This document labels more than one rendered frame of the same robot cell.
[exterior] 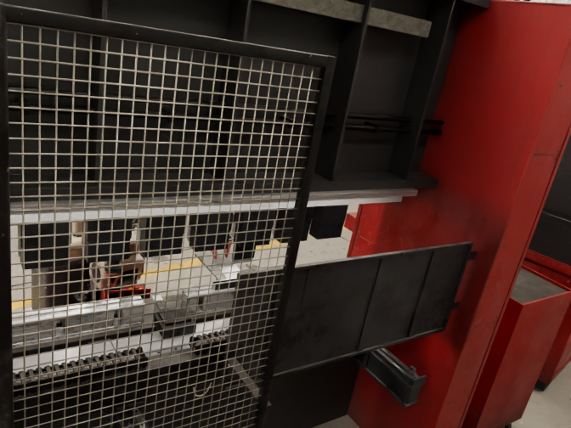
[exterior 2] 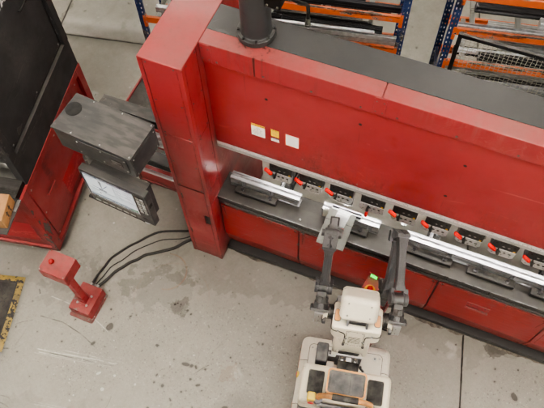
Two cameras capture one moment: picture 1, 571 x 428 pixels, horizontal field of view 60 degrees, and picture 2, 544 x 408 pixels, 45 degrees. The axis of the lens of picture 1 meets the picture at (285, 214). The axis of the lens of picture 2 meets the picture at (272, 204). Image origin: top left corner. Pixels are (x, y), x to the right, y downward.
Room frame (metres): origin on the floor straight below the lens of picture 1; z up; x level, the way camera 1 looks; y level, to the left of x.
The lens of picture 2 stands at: (3.30, 1.63, 4.78)
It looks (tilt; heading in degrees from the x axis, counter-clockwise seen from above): 62 degrees down; 241
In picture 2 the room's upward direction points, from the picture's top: 2 degrees counter-clockwise
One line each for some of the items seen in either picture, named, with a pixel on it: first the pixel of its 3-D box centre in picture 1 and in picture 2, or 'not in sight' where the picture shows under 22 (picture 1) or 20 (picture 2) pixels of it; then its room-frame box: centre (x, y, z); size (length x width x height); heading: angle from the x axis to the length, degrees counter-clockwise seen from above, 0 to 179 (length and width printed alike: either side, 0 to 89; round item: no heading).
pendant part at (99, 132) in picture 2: not in sight; (119, 167); (3.08, -0.57, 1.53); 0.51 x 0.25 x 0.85; 123
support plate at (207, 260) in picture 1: (223, 264); (336, 229); (2.06, 0.23, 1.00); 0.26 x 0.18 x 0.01; 37
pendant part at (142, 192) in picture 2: not in sight; (122, 190); (3.12, -0.48, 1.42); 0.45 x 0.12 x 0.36; 123
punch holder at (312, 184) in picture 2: (291, 221); (312, 179); (2.07, -0.03, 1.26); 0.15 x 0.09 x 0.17; 127
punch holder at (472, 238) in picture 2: (44, 239); (471, 232); (1.48, 0.77, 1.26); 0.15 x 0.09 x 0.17; 127
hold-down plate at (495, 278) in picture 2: not in sight; (490, 277); (1.38, 0.99, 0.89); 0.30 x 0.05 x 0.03; 127
